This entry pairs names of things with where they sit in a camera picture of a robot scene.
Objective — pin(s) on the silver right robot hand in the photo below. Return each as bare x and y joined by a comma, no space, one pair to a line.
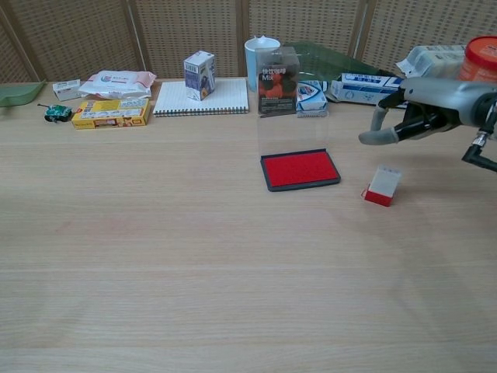
442,99

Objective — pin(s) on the red and white stamp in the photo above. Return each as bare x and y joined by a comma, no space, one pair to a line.
382,186

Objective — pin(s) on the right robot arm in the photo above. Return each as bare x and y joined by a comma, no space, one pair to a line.
490,114

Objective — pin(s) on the red ink pad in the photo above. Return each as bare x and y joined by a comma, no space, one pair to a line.
299,171

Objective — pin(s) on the white noodle package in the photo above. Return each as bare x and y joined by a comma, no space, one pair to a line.
431,62

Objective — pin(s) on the orange round canister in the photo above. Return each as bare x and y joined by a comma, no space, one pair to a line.
481,58

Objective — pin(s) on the white blue toothpaste box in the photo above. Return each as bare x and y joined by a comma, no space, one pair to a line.
357,89

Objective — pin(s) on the blue white soap pack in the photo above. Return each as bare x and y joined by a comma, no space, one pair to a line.
310,97

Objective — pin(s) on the dark coffee mix box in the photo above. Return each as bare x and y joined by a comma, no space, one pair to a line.
277,87

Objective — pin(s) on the white plastic cup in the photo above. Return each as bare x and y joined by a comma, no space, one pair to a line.
251,62

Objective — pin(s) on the small purple white carton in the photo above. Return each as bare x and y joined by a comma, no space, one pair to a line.
200,75

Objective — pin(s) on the wooden woven folding screen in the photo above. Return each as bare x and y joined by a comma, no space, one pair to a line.
186,35

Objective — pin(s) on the white spiral notebook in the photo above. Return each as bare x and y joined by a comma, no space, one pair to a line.
174,99

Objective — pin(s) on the white pink wet wipes pack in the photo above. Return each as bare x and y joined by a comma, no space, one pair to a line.
116,83

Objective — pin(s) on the yellow flat cardboard box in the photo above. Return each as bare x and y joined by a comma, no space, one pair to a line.
110,114

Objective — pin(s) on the small white cardboard box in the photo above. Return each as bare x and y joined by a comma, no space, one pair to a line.
65,91

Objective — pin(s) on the small green toy tank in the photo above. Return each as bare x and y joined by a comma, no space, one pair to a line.
57,112

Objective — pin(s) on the green plastic dustpan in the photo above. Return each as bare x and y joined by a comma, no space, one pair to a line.
17,95

